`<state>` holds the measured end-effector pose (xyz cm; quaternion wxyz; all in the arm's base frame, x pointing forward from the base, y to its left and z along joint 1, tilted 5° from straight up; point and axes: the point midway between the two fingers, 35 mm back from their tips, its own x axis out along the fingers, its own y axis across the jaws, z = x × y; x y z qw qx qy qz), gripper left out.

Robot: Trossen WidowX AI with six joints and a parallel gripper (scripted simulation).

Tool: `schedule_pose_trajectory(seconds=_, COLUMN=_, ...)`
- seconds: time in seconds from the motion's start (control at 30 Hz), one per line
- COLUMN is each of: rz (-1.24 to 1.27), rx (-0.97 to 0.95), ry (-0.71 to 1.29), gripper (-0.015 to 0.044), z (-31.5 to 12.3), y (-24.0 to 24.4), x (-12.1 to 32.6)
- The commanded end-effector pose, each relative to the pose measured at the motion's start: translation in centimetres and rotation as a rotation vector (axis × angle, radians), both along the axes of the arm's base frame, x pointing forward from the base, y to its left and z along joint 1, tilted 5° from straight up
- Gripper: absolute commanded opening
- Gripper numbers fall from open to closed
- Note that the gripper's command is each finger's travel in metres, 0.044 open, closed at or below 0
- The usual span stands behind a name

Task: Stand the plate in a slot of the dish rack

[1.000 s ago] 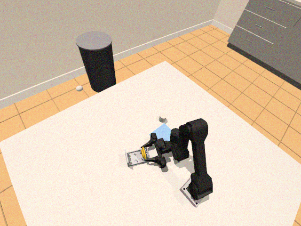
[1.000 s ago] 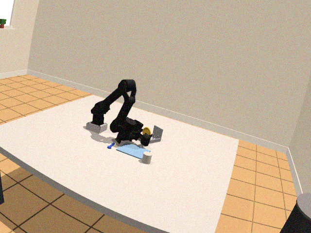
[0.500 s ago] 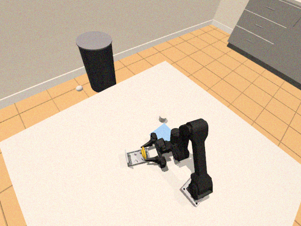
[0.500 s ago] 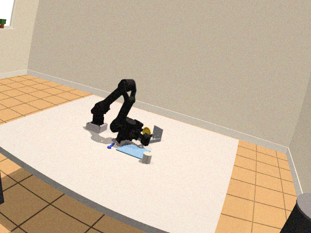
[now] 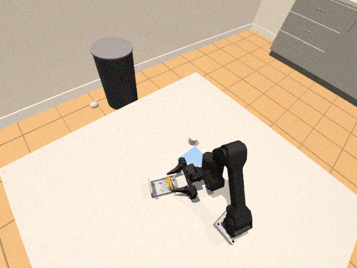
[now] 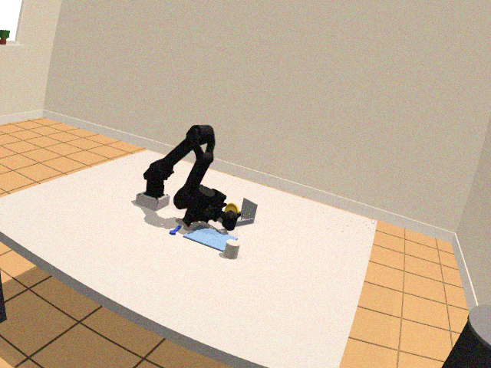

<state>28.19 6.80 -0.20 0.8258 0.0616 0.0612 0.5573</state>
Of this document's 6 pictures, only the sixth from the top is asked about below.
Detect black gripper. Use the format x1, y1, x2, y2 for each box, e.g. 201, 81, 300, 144
204, 203, 241, 231

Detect yellow plate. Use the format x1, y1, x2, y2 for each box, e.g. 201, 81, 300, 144
224, 203, 239, 213

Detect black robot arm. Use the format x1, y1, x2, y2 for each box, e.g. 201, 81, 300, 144
143, 125, 226, 227

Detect light blue flat mat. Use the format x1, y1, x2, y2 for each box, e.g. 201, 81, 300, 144
183, 224, 238, 252

